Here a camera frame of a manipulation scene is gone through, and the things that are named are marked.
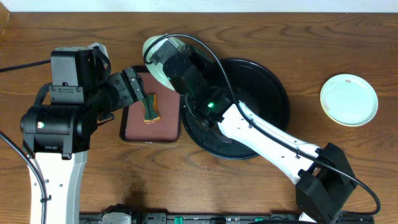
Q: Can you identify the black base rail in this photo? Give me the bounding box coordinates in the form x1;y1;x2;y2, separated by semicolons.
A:
79;212;374;224

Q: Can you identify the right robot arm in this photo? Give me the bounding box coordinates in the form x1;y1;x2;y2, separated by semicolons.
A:
142;34;357;223

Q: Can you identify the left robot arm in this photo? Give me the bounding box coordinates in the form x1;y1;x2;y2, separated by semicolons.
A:
21;43;145;223

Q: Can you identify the round black tray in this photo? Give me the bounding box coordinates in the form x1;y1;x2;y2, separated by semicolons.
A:
180;58;290;159

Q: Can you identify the orange green sponge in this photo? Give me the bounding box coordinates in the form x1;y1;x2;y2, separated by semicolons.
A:
141;94;161;124

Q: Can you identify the light green plate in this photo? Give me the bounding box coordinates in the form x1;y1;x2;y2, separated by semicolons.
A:
142;35;187;91
320;74;379;127

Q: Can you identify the light green plate front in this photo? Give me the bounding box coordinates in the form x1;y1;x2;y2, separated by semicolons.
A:
142;35;187;91

